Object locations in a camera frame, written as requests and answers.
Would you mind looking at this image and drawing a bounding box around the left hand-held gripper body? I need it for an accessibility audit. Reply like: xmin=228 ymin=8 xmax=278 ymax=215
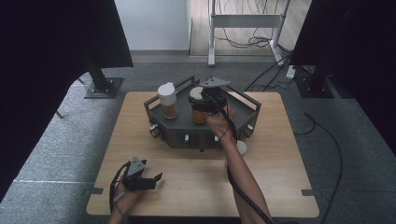
xmin=121 ymin=156 xmax=148 ymax=191

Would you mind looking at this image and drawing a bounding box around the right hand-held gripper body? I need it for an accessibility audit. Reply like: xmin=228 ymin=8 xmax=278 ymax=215
xmin=200 ymin=76 xmax=232 ymax=114

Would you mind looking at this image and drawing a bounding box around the clear jar of orange spice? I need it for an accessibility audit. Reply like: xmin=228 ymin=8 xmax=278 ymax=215
xmin=188 ymin=86 xmax=209 ymax=125

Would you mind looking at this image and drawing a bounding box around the dark grey spice rack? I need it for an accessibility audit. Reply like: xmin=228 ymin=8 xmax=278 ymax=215
xmin=143 ymin=75 xmax=262 ymax=153

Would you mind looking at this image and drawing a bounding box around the white-lidded jar of brown spice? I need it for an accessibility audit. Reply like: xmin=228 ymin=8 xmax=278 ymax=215
xmin=157 ymin=81 xmax=179 ymax=120

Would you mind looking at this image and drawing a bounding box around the white round lid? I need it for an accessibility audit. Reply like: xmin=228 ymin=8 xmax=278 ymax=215
xmin=235 ymin=140 xmax=248 ymax=157

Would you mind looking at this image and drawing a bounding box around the person's left hand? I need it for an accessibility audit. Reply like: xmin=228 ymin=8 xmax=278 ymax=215
xmin=110 ymin=186 xmax=144 ymax=217

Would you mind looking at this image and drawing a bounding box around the person's right hand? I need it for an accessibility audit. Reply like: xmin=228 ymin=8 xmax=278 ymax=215
xmin=205 ymin=106 xmax=237 ymax=143

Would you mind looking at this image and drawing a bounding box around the white power strip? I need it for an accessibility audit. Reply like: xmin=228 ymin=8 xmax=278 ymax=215
xmin=285 ymin=64 xmax=297 ymax=80

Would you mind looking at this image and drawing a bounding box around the black stand with square base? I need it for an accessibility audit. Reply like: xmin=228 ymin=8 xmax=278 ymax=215
xmin=81 ymin=50 xmax=124 ymax=100
xmin=293 ymin=63 xmax=336 ymax=99

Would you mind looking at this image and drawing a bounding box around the black curtain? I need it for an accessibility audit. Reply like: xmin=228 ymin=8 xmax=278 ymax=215
xmin=0 ymin=0 xmax=134 ymax=202
xmin=289 ymin=0 xmax=396 ymax=157

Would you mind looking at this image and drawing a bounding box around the left hand-held gripper black cable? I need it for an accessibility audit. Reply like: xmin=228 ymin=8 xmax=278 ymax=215
xmin=108 ymin=161 xmax=132 ymax=216

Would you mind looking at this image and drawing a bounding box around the hand-held gripper black cable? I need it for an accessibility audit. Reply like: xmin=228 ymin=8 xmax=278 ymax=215
xmin=108 ymin=161 xmax=132 ymax=216
xmin=204 ymin=92 xmax=275 ymax=224

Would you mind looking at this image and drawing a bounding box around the black cable to power strip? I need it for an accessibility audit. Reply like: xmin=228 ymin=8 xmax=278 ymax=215
xmin=244 ymin=52 xmax=294 ymax=91

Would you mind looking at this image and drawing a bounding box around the bundle of black floor cables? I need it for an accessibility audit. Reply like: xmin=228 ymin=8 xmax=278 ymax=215
xmin=214 ymin=0 xmax=293 ymax=50

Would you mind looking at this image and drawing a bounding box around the right hand-held gripper black cable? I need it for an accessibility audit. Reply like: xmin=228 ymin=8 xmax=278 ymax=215
xmin=204 ymin=92 xmax=275 ymax=224

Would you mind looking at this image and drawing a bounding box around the white metal stand frame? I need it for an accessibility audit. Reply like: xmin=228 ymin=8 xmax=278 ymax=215
xmin=207 ymin=0 xmax=292 ymax=67

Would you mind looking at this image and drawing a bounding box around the long black floor cable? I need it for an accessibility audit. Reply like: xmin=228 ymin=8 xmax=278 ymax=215
xmin=293 ymin=112 xmax=344 ymax=224

